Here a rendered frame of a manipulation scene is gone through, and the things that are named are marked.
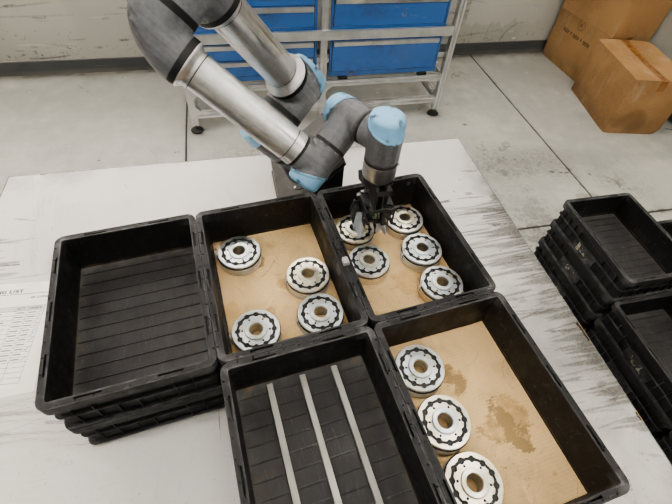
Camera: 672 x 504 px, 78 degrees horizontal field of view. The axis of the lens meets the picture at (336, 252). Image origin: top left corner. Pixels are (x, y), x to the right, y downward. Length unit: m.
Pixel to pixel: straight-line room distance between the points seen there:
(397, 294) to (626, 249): 1.15
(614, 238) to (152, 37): 1.72
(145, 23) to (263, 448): 0.77
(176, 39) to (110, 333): 0.61
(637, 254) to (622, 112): 1.80
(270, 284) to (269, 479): 0.42
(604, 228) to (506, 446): 1.25
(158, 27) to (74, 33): 2.91
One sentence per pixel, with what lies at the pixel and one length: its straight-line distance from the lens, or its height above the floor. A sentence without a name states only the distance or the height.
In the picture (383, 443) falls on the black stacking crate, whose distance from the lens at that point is 0.86.
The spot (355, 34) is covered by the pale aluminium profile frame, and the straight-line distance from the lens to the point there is 2.73.
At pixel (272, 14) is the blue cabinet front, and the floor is 0.70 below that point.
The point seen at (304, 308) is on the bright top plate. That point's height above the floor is 0.86.
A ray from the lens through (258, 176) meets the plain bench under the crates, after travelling 1.47.
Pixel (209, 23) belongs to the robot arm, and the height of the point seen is 1.31.
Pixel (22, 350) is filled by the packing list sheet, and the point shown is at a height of 0.70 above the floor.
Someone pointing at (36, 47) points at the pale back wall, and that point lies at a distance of 3.87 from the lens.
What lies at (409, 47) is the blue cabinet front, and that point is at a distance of 2.92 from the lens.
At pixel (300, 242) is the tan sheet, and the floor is 0.83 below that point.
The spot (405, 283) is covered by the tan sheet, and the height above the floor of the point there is 0.83.
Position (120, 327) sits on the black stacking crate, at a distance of 1.02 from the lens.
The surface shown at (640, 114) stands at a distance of 3.69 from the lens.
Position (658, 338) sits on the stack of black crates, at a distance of 1.90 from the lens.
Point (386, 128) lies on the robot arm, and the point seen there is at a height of 1.20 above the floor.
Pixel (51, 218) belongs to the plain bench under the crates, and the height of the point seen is 0.70.
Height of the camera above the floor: 1.65
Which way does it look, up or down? 51 degrees down
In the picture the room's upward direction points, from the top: 5 degrees clockwise
